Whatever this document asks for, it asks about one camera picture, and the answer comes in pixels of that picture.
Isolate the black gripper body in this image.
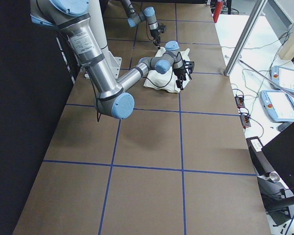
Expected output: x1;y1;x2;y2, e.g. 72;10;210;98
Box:
174;67;186;80
150;28;162;41

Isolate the cream long-sleeve cat shirt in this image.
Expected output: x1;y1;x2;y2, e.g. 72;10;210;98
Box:
143;47;190;93

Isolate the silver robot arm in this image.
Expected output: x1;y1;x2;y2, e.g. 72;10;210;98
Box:
30;0;194;119
121;0;166;49

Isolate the red cylinder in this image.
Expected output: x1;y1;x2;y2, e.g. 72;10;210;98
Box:
213;0;223;23

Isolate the metal reacher grabber stick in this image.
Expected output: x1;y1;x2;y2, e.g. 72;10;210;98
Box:
238;58;294;111

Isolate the black box white label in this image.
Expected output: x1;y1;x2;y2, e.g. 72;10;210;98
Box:
246;137;263;152

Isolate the near blue teach pendant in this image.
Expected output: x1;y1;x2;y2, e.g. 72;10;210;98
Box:
260;90;294;122

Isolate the blue teach pendant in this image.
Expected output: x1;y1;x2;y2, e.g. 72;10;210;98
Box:
260;90;294;122
271;66;294;94

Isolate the far blue teach pendant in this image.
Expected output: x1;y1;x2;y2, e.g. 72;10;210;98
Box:
271;66;294;94

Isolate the black monitor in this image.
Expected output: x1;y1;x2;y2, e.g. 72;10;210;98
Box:
262;122;294;194

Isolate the shiny metal cup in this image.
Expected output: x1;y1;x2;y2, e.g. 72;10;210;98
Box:
268;172;280;183

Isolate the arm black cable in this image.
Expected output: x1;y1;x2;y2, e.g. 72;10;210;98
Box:
144;51;181;89

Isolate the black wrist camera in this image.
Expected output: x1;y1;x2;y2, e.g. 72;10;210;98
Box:
183;60;195;80
158;24;166;34

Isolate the aluminium frame post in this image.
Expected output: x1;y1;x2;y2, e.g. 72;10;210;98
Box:
224;0;268;76

